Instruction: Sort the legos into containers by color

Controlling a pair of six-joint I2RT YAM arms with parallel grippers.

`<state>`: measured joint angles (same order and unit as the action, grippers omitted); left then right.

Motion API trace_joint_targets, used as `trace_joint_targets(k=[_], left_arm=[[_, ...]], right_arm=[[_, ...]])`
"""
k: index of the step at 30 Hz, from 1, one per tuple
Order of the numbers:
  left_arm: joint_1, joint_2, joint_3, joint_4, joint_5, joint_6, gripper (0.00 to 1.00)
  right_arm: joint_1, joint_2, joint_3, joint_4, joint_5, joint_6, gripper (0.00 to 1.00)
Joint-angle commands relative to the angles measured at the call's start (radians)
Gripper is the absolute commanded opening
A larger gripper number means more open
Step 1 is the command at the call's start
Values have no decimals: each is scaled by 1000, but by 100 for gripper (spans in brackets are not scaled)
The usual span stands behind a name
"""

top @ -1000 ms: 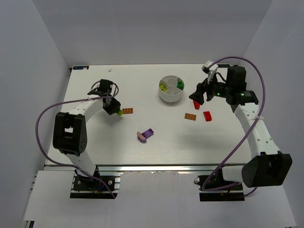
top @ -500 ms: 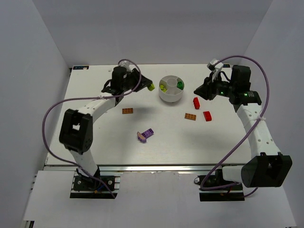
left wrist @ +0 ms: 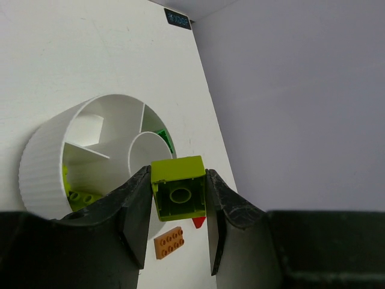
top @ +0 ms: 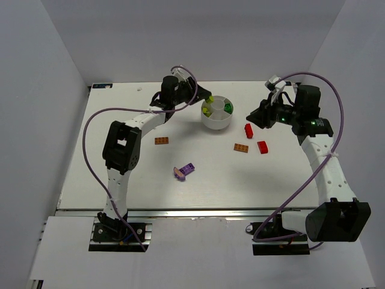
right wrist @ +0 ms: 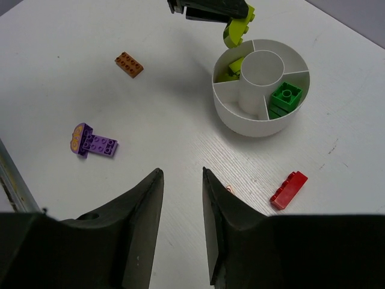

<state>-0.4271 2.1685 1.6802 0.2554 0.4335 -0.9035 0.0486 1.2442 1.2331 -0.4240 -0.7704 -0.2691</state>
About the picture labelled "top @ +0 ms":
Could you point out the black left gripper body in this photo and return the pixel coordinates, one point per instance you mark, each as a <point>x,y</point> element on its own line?
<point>194,91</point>

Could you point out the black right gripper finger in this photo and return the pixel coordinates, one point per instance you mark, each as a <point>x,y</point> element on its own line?
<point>263,125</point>
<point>258,114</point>

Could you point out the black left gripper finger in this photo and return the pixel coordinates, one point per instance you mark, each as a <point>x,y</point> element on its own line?
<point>198,98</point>
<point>200,90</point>

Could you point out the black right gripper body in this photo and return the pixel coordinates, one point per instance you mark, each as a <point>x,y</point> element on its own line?
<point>267,112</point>

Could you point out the lime green sloped lego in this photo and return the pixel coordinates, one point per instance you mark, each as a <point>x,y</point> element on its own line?
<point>209,99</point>

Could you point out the dark green square lego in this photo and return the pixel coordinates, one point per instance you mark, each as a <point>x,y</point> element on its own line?
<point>228,107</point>

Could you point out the orange lego plate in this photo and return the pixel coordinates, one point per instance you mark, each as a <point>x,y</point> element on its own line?
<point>161,140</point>

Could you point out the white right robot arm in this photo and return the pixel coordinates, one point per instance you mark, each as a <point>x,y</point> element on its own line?
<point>340,216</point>

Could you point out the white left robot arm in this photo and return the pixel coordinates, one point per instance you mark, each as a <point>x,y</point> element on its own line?
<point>121,151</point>

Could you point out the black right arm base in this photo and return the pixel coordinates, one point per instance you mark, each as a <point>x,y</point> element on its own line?
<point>275,240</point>

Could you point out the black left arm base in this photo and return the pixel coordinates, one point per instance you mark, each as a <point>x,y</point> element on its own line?
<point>111,235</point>

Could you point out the red long lego brick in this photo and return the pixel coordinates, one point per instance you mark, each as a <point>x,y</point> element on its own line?
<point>248,131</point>

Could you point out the red curved lego brick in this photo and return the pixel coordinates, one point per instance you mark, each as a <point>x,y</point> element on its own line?
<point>263,148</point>

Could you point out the white round divided container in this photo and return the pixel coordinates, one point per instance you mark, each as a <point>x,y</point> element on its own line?
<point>218,119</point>

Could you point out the blue label sticker left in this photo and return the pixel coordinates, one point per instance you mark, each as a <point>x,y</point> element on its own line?
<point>102,86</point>

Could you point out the purple lego assembly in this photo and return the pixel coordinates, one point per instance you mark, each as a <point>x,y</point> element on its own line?
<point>182,172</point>

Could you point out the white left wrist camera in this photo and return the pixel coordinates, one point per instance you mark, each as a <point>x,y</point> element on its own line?
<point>180,74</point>

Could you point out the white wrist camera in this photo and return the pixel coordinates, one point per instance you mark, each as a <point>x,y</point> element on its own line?
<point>275,85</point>
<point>180,74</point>

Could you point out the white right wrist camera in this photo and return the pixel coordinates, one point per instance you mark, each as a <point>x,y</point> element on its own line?
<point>275,85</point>

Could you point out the aluminium table right rail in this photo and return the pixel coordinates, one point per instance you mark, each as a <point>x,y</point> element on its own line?
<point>295,85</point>

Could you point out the aluminium table rail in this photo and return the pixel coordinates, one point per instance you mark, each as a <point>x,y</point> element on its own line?
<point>183,213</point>
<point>295,85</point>

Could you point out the aluminium table front rail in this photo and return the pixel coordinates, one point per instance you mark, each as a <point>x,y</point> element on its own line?
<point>183,213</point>

